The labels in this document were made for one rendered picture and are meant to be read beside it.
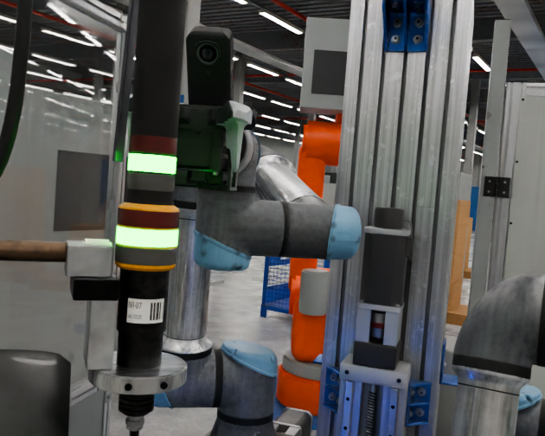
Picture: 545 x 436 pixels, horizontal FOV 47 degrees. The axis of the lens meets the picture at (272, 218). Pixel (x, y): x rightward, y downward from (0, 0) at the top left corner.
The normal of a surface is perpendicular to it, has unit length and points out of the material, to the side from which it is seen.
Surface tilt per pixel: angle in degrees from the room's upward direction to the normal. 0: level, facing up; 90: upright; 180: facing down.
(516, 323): 86
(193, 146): 90
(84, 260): 90
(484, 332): 75
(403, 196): 90
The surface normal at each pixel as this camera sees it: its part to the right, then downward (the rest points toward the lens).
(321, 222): 0.22, -0.29
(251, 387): 0.21, 0.07
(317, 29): -0.03, 0.05
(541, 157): -0.24, 0.04
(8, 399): 0.38, -0.73
